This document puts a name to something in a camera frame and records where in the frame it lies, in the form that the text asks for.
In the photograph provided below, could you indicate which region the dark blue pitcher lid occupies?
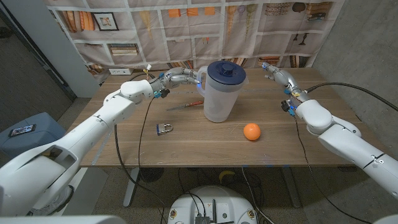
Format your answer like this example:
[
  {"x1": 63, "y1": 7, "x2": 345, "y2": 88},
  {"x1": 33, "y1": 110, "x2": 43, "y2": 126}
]
[{"x1": 207, "y1": 60, "x2": 247, "y2": 85}]

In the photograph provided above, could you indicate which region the black round floor object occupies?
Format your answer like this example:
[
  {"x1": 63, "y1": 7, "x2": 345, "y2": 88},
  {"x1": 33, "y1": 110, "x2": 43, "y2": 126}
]
[{"x1": 139, "y1": 167, "x2": 165, "y2": 184}]

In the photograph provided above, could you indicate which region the blue-grey storage bin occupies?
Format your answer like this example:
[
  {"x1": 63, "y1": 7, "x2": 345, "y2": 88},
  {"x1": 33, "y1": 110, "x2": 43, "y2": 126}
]
[{"x1": 0, "y1": 112, "x2": 67, "y2": 158}]

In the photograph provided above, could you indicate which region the white robot torso base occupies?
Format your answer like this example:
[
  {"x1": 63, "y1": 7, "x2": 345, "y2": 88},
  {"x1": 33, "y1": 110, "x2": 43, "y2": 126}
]
[{"x1": 167, "y1": 185, "x2": 259, "y2": 224}]

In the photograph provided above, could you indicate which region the black smartphone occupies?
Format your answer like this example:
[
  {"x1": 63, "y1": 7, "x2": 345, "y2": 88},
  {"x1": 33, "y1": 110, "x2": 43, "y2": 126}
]
[{"x1": 8, "y1": 124, "x2": 37, "y2": 138}]

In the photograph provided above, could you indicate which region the white power outlet strip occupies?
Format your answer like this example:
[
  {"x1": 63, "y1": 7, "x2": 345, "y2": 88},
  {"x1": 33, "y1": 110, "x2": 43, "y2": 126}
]
[{"x1": 108, "y1": 68, "x2": 134, "y2": 76}]

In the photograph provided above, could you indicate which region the yellow curved floor object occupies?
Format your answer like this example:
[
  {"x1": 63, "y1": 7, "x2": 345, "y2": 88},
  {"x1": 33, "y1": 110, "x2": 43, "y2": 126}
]
[{"x1": 218, "y1": 169, "x2": 236, "y2": 184}]

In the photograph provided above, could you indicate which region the silver padlock with blue base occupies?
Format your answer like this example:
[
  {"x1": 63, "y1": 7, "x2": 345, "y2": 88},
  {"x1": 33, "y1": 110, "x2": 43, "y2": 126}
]
[{"x1": 155, "y1": 123, "x2": 174, "y2": 136}]

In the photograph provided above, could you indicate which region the thick black cable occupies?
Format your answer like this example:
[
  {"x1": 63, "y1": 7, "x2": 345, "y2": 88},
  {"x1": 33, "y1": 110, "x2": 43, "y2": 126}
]
[
  {"x1": 306, "y1": 82, "x2": 398, "y2": 112},
  {"x1": 113, "y1": 72, "x2": 167, "y2": 224}
]

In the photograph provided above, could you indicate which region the orange fruit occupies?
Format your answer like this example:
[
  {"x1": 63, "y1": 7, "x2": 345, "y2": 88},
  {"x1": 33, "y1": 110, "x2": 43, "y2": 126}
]
[{"x1": 243, "y1": 123, "x2": 262, "y2": 141}]

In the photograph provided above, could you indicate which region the printed bookshelf backdrop cloth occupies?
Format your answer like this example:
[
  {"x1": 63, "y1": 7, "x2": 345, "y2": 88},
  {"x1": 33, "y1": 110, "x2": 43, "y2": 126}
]
[{"x1": 43, "y1": 0, "x2": 346, "y2": 85}]

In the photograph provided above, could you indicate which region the translucent plastic pitcher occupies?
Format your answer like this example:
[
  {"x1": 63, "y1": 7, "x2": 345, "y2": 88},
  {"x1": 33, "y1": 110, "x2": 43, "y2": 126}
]
[{"x1": 196, "y1": 65, "x2": 249, "y2": 123}]

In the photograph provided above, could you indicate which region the grey metal table leg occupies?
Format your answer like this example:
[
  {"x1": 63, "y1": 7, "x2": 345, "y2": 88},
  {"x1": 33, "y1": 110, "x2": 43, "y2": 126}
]
[
  {"x1": 123, "y1": 167, "x2": 141, "y2": 208},
  {"x1": 281, "y1": 167, "x2": 302, "y2": 208}
]

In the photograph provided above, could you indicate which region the thin black cable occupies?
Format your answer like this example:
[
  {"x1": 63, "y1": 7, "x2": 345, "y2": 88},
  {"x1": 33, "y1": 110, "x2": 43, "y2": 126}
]
[
  {"x1": 137, "y1": 96, "x2": 156, "y2": 170},
  {"x1": 292, "y1": 114, "x2": 374, "y2": 224}
]

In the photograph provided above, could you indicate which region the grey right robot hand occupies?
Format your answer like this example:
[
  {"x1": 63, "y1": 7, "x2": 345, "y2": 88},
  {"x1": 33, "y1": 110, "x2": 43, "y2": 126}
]
[{"x1": 262, "y1": 61, "x2": 310, "y2": 105}]

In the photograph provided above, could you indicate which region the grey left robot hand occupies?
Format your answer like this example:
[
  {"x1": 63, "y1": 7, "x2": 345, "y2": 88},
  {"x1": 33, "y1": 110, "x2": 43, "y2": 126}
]
[{"x1": 150, "y1": 67, "x2": 201, "y2": 95}]

